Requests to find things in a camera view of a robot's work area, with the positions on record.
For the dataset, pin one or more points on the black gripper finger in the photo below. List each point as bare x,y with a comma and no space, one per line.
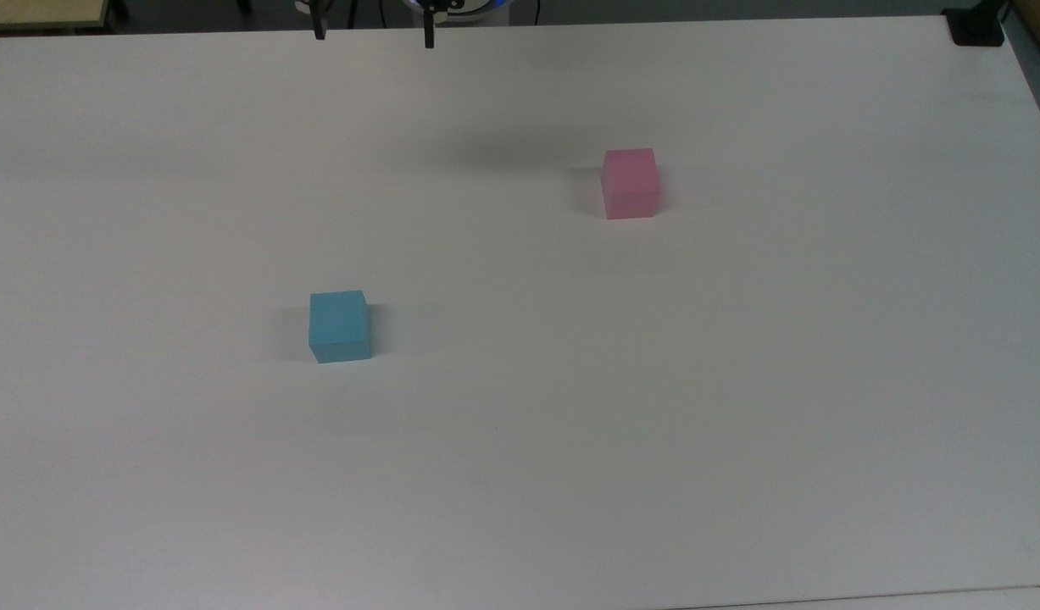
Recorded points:
319,24
429,30

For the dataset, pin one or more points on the blue foam cube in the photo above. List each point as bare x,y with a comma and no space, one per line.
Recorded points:
340,326

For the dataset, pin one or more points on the pink foam cube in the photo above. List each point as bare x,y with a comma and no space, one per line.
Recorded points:
630,182

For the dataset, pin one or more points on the light wooden table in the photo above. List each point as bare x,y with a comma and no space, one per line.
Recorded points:
36,13

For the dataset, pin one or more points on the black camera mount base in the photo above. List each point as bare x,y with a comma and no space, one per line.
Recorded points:
977,30

